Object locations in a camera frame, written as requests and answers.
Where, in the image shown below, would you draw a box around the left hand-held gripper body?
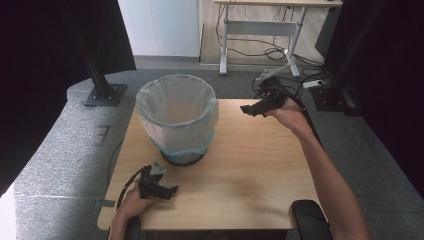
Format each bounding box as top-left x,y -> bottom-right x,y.
137,161 -> 168,201

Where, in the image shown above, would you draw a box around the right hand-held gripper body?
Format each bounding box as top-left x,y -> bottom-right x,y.
255,69 -> 289,115

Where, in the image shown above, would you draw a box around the black waste bin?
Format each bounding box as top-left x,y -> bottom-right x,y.
161,148 -> 206,167

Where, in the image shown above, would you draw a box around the trash bin with plastic liner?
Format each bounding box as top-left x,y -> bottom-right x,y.
135,73 -> 220,158

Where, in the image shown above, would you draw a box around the person's left hand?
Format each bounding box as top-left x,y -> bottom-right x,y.
116,186 -> 158,220

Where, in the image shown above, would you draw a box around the person's right hand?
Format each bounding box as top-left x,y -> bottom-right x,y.
264,97 -> 313,138

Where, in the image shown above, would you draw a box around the white power strip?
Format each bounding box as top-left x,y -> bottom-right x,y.
302,79 -> 326,90

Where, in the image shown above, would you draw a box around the black chair armrest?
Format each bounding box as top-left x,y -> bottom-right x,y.
125,217 -> 143,240
291,199 -> 334,240

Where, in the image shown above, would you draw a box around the grey tape strip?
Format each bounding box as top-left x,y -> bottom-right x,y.
94,198 -> 116,209

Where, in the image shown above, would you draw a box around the black metal stand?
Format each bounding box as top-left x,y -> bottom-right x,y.
309,0 -> 389,113
65,0 -> 128,108

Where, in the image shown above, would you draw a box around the white-legged wooden desk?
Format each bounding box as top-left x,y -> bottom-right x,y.
213,0 -> 344,79

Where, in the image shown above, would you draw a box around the black curtain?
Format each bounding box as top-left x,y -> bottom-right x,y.
0,0 -> 137,198
314,0 -> 424,201

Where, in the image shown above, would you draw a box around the white partition panel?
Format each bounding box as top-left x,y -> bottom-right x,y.
117,0 -> 204,59

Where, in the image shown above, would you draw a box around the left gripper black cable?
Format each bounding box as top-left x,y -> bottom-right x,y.
116,165 -> 148,212

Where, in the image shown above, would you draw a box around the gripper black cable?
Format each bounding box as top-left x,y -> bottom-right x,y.
281,87 -> 324,146
116,165 -> 148,212

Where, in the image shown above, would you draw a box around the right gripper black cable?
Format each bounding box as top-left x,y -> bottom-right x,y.
281,87 -> 324,146

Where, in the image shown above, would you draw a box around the black floor cables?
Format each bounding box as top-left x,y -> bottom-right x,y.
215,4 -> 333,101

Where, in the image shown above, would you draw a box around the thin black floor cable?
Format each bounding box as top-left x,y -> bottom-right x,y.
106,139 -> 125,185

